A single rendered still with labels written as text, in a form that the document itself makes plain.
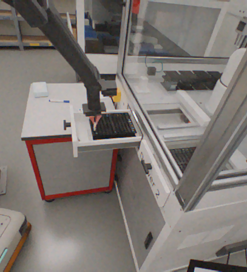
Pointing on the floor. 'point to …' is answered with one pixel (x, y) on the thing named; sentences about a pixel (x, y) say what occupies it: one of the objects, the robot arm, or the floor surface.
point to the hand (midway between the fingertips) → (94, 122)
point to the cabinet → (196, 251)
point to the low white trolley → (64, 146)
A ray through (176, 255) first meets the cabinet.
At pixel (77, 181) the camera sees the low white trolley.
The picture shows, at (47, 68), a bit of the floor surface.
